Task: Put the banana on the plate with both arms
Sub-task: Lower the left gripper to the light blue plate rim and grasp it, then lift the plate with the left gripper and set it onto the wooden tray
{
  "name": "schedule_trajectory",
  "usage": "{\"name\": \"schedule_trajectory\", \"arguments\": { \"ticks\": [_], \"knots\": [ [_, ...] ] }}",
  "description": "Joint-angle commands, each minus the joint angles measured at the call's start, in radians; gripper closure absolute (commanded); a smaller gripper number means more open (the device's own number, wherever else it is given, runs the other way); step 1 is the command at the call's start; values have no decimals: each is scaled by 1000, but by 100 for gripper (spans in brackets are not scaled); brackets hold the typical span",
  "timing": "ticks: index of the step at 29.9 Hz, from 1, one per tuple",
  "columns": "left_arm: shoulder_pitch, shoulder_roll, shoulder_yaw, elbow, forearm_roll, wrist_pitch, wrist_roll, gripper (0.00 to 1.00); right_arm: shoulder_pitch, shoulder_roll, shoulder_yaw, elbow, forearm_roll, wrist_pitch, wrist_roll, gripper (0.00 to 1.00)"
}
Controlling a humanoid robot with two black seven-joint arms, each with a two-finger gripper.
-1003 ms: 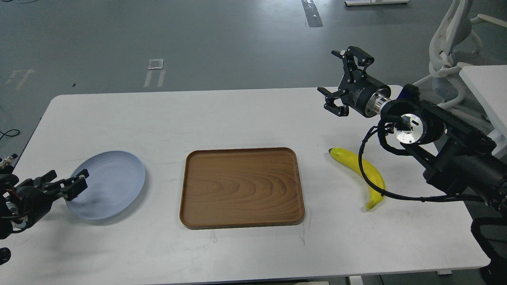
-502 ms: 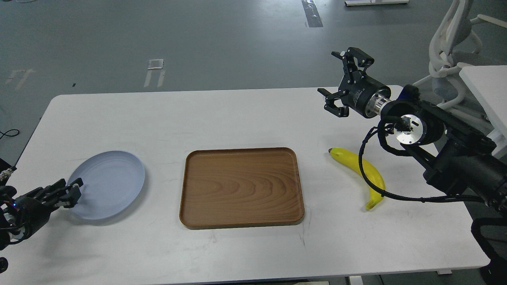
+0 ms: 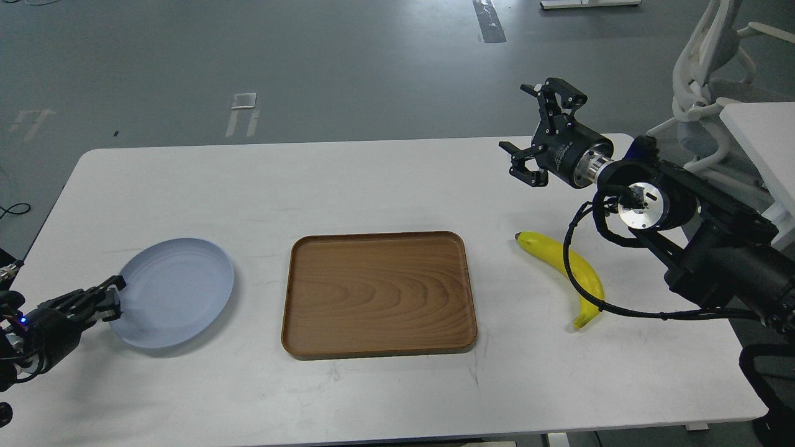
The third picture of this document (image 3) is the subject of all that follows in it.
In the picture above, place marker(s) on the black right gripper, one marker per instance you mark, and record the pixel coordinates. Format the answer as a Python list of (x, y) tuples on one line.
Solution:
[(564, 150)]

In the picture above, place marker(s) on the brown wooden tray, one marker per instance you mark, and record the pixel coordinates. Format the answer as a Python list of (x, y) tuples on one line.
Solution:
[(378, 294)]

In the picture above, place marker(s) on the white office chair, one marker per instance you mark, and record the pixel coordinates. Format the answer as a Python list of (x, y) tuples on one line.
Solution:
[(713, 71)]

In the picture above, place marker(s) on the white table base far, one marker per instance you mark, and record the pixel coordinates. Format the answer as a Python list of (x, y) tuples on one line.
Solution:
[(563, 4)]

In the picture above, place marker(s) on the light blue plate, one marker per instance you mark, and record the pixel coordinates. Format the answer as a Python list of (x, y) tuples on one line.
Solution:
[(175, 289)]

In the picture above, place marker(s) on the yellow banana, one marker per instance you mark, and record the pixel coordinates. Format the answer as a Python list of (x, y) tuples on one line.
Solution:
[(552, 252)]

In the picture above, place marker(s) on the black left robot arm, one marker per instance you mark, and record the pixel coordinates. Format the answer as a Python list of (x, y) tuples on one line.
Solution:
[(13, 320)]

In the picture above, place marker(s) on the white side table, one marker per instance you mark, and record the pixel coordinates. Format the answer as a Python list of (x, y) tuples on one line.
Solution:
[(765, 132)]

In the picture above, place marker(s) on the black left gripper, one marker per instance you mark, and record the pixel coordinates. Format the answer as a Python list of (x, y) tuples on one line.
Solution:
[(50, 335)]

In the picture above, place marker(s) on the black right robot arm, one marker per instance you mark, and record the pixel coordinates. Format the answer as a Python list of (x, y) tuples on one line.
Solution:
[(717, 251)]

